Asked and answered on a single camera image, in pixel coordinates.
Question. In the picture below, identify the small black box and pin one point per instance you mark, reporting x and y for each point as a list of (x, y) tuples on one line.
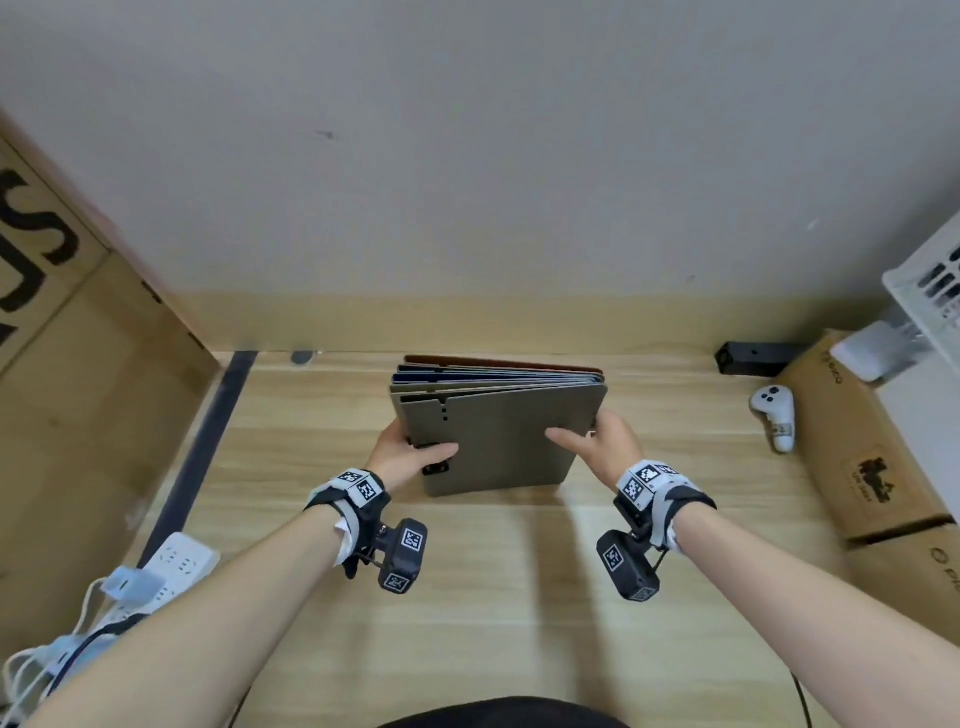
[(754, 358)]

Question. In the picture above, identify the large printed cardboard box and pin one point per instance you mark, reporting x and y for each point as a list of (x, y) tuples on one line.
[(67, 375)]

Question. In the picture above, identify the person's right hand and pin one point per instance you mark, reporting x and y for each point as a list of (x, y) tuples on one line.
[(611, 446)]

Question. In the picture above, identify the white power strip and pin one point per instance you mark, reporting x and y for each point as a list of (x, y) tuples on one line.
[(184, 559)]

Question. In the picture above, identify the white charger block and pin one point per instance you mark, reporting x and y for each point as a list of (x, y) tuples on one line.
[(870, 352)]

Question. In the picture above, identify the left wristband with marker tags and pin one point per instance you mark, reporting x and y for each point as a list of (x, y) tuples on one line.
[(356, 491)]

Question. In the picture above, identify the person's black clothing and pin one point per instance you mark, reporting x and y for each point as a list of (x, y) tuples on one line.
[(502, 714)]

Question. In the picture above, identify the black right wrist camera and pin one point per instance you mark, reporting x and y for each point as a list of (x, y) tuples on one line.
[(628, 566)]

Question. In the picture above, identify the person's left hand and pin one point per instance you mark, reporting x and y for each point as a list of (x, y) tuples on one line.
[(397, 461)]

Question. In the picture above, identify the right wristband with marker tags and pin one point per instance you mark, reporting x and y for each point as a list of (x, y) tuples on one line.
[(660, 495)]

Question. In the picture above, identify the plain cardboard box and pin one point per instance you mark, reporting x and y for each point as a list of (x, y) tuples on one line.
[(911, 577)]

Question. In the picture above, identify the stack of coloured tablet covers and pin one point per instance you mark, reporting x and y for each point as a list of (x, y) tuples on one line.
[(495, 373)]

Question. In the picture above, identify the long cardboard box black print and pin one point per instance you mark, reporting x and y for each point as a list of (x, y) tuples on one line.
[(862, 450)]

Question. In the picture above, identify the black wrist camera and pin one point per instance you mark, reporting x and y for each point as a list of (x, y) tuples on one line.
[(403, 555), (628, 566)]

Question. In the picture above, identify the wristband with marker tags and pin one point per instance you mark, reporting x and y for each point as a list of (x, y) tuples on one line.
[(356, 491), (660, 495)]

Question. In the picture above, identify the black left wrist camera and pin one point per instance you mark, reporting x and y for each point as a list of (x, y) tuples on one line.
[(403, 555)]

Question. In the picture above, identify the dark strip on table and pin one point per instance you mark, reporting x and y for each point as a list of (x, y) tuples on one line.
[(214, 435)]

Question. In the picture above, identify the person's left forearm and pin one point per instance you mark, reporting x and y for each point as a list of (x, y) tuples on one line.
[(210, 622)]

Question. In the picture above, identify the person's right forearm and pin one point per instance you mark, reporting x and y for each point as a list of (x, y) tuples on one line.
[(810, 615)]

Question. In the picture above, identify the white handheld controller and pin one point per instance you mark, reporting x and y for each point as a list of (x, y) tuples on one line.
[(776, 412)]

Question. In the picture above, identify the small grey round cap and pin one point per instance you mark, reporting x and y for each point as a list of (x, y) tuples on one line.
[(303, 358)]

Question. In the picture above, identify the person's left thumb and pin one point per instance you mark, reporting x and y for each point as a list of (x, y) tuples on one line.
[(435, 454)]

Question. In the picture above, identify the white plastic basket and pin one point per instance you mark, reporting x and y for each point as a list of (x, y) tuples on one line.
[(930, 281)]

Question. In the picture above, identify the person's right thumb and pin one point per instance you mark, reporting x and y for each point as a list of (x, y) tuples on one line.
[(568, 438)]

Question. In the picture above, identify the translucent blue plug adapter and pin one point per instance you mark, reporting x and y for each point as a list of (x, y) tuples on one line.
[(131, 583)]

